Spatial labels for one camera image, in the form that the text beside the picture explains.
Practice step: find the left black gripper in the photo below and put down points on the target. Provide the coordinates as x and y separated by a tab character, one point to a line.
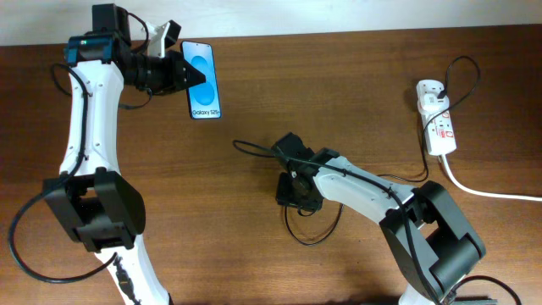
176	66

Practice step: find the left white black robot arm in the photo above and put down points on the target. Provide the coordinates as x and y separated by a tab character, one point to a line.
94	204

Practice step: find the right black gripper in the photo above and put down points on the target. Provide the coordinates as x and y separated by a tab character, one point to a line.
283	195

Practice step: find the white power strip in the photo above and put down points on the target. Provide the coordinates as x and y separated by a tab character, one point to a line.
439	134

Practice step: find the white charger plug adapter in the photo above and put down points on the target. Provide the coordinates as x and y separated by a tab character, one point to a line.
429	103

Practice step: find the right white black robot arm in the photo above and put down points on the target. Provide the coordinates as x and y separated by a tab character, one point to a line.
429	236

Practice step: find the blue Galaxy smartphone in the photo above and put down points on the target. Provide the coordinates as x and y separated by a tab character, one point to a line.
203	98

